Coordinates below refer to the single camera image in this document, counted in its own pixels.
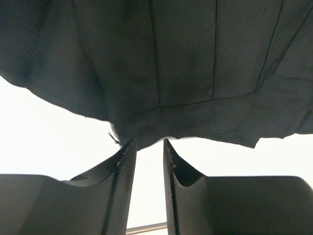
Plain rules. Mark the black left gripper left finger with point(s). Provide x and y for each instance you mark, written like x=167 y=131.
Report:
x=95 y=202

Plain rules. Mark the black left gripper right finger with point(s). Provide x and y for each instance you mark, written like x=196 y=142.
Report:
x=197 y=204

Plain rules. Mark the black skirt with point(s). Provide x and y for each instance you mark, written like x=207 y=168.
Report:
x=226 y=70

